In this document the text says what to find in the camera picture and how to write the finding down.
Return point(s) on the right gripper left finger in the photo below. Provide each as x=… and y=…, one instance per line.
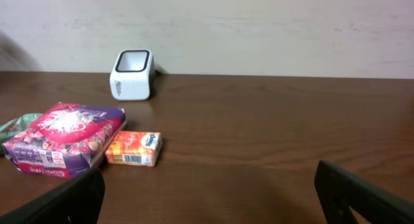
x=79, y=200

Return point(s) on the teal snack packet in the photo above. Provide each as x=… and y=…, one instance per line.
x=15, y=126

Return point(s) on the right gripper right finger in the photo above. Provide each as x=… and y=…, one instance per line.
x=340, y=192

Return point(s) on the orange juice carton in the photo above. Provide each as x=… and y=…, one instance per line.
x=136, y=148

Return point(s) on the red purple snack bag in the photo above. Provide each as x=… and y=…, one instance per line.
x=66, y=140

